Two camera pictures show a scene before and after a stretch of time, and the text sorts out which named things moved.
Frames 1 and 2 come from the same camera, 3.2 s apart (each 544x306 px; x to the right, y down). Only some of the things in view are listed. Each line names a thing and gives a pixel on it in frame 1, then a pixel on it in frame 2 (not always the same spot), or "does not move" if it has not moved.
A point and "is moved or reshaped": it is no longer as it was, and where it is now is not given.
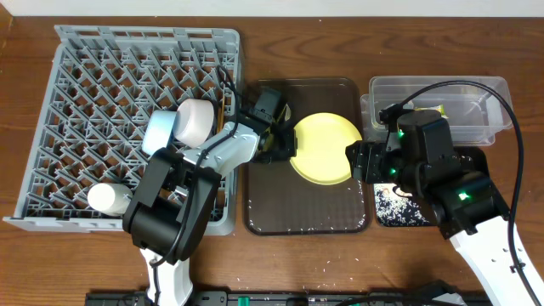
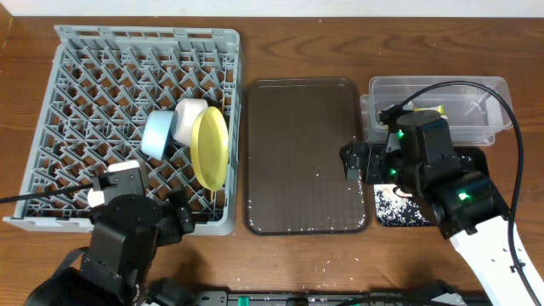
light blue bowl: x=158 y=131 does not move
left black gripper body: x=282 y=142 -> x=182 y=213
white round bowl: x=193 y=121 does not move
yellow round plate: x=321 y=141 is moved or reshaped
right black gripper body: x=367 y=161 does not move
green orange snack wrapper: x=440 y=108 does not move
